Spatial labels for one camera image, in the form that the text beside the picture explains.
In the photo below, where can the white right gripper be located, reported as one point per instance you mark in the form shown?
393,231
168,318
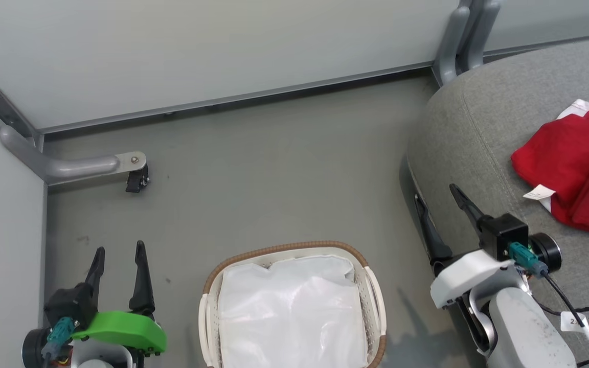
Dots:
466,276

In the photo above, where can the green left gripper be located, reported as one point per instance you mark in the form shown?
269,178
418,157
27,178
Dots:
120,327

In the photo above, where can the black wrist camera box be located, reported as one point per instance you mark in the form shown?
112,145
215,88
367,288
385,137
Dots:
501,230
72,304

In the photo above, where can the teal left camera connector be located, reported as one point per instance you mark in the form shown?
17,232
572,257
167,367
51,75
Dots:
59,332

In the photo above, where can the grey fabric sofa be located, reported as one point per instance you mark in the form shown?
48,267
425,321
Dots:
478,128

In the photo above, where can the red garment with tags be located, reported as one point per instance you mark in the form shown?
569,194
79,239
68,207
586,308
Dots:
570,158

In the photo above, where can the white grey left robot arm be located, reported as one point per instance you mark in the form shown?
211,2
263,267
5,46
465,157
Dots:
100,355

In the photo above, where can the white laundry basket brown rim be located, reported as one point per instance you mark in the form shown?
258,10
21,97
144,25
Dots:
371,317

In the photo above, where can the black round left wrist disc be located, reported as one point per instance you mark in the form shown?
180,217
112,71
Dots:
32,347

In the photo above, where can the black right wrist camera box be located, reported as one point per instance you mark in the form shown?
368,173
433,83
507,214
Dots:
501,230

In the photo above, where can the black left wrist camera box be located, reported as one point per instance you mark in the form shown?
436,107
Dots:
72,304

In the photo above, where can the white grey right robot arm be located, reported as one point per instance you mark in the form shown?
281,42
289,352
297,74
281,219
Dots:
524,327

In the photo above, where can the white plastic liner bag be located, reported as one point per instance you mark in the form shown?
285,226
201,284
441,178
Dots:
294,312

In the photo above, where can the teal right camera connector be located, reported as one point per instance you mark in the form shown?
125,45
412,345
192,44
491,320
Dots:
524,258

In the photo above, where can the black caster wheel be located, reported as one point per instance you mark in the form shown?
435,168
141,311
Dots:
137,180

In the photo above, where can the black round right wrist disc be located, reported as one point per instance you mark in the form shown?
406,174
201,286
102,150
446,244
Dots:
549,250

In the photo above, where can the teal camera connector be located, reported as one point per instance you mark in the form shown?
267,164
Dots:
59,332
524,258

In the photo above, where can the black round wrist disc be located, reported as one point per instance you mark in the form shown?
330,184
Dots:
549,250
32,347

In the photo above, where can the grey perforated corner post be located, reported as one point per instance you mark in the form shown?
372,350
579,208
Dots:
3,110

